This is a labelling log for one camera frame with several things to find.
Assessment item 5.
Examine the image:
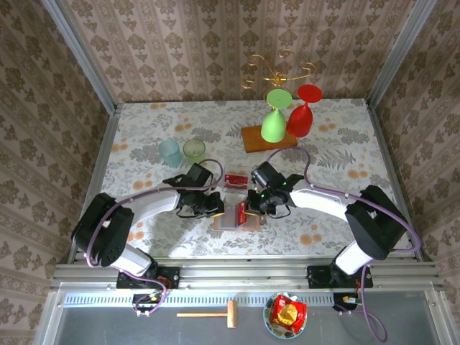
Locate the gold wire glass rack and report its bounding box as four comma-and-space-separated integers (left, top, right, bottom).
241, 48, 317, 91

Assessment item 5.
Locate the patterned ceramic bowl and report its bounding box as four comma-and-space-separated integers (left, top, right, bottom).
263, 291, 308, 339

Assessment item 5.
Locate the green translucent cup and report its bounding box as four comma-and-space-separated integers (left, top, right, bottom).
182, 138, 207, 168

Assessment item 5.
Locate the wooden rack base board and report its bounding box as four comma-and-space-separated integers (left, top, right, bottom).
240, 124, 299, 155

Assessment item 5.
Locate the perforated metal cable tray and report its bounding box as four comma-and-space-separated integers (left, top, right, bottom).
63, 293, 360, 308

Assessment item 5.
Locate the black power connector block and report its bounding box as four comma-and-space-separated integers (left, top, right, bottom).
132, 293, 167, 313
332, 293, 361, 312

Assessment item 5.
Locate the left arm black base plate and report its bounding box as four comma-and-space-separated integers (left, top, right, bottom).
116, 266, 180, 290

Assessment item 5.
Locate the brown leather card holder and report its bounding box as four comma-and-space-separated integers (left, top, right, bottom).
213, 203, 260, 232

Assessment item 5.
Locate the red plastic wine glass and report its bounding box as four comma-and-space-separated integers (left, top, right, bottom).
286, 83, 323, 138

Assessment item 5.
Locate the green plastic wine glass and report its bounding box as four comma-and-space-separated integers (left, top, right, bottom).
260, 88, 293, 143

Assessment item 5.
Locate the aluminium frame rail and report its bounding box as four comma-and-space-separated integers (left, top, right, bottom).
50, 257, 445, 291

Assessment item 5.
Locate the red yellow snack bag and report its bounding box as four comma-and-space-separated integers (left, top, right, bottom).
270, 294, 308, 334

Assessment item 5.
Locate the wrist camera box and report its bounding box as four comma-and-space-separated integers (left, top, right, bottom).
162, 162, 213, 188
250, 161, 285, 188

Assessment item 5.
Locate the blue translucent cup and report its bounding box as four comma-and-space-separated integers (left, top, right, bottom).
157, 139, 183, 168

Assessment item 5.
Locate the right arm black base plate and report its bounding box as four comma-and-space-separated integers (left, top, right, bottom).
307, 264, 374, 289

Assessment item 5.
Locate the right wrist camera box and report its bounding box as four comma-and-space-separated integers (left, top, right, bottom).
250, 161, 285, 188

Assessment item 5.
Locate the wooden T-shaped mallet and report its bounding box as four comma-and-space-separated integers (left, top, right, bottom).
175, 300, 239, 329

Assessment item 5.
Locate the grey metal shelf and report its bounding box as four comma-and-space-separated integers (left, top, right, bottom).
46, 290, 446, 345

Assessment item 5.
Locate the aluminium frame post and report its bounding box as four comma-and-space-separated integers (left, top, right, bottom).
41, 0, 119, 114
366, 0, 438, 105

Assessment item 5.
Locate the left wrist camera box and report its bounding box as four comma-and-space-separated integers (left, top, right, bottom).
162, 162, 213, 188

